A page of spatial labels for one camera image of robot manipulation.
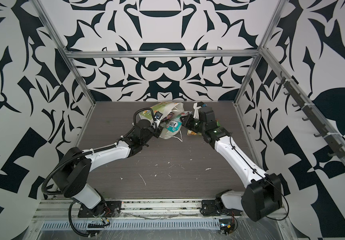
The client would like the yellow snack packet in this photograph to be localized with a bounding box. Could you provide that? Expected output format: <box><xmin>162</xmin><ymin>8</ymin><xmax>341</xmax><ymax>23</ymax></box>
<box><xmin>187</xmin><ymin>130</ymin><xmax>200</xmax><ymax>136</ymax></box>

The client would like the small electronics board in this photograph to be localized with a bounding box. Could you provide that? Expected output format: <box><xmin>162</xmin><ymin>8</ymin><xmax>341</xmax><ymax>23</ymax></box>
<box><xmin>219</xmin><ymin>218</ymin><xmax>238</xmax><ymax>235</ymax></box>

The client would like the teal snack packet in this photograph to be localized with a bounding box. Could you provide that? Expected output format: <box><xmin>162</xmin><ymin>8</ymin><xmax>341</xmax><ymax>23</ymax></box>
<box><xmin>163</xmin><ymin>111</ymin><xmax>192</xmax><ymax>136</ymax></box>

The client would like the white slotted cable duct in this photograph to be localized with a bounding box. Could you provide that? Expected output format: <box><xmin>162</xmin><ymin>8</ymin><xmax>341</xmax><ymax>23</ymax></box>
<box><xmin>40</xmin><ymin>218</ymin><xmax>221</xmax><ymax>231</ymax></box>

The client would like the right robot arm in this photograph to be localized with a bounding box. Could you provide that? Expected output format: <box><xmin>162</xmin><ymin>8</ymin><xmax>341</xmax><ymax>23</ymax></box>
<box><xmin>180</xmin><ymin>105</ymin><xmax>283</xmax><ymax>222</ymax></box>

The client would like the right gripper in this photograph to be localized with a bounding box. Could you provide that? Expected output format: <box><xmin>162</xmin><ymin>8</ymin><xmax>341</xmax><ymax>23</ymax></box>
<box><xmin>181</xmin><ymin>114</ymin><xmax>208</xmax><ymax>135</ymax></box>

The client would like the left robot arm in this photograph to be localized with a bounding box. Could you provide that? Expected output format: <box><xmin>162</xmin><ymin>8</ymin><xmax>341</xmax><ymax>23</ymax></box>
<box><xmin>49</xmin><ymin>119</ymin><xmax>161</xmax><ymax>214</ymax></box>

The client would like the black wall hook rack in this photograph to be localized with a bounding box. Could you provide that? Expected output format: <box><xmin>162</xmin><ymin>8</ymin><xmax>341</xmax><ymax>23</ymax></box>
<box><xmin>277</xmin><ymin>73</ymin><xmax>345</xmax><ymax>159</ymax></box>

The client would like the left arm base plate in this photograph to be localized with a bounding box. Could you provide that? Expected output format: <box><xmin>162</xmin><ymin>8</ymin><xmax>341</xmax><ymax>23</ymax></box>
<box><xmin>77</xmin><ymin>201</ymin><xmax>122</xmax><ymax>218</ymax></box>

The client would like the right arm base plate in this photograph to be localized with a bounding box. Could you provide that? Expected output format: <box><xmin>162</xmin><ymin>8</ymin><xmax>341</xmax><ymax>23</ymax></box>
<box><xmin>200</xmin><ymin>200</ymin><xmax>242</xmax><ymax>216</ymax></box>

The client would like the white floral paper bag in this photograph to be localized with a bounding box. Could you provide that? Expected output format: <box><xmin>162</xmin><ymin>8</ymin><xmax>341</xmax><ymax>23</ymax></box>
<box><xmin>135</xmin><ymin>102</ymin><xmax>185</xmax><ymax>140</ymax></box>

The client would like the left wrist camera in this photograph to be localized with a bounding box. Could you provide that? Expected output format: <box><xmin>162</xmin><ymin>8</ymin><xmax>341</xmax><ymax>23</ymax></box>
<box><xmin>154</xmin><ymin>111</ymin><xmax>163</xmax><ymax>121</ymax></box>

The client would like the black corrugated cable hose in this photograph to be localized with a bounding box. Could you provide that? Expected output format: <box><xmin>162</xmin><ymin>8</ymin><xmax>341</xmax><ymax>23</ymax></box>
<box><xmin>41</xmin><ymin>107</ymin><xmax>156</xmax><ymax>238</ymax></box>

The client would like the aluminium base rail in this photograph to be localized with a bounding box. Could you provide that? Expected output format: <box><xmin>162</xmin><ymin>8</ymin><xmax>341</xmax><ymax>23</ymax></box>
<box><xmin>32</xmin><ymin>196</ymin><xmax>289</xmax><ymax>221</ymax></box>

